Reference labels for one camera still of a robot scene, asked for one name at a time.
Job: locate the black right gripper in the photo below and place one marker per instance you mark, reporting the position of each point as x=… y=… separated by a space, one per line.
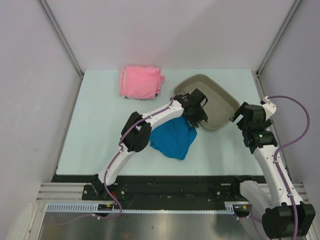
x=241 y=111

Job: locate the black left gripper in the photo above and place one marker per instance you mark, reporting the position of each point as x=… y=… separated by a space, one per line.
x=201 y=116

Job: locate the beige plastic tray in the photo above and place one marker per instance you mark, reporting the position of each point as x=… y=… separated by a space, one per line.
x=221 y=105

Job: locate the blue t shirt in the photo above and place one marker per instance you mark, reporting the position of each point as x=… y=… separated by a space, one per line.
x=173 y=138

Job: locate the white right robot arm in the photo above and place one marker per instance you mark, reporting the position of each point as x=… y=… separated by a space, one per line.
x=283 y=212

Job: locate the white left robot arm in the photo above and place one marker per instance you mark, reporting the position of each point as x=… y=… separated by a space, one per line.
x=136 y=132

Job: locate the pink folded t shirt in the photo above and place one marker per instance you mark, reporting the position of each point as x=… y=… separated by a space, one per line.
x=140 y=82

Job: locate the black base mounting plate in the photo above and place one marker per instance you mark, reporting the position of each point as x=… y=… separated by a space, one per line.
x=178 y=192

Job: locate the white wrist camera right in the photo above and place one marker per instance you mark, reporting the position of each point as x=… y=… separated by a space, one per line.
x=269 y=107

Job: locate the aluminium corner post right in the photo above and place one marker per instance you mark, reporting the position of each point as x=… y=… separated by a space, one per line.
x=296 y=4

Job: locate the aluminium corner post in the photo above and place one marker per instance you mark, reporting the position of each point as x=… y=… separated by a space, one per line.
x=48 y=13
x=296 y=4

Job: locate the white slotted cable duct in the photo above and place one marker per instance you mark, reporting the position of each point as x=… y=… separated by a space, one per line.
x=95 y=208

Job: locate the aluminium corner post left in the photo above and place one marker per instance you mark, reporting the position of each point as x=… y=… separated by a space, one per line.
x=48 y=13

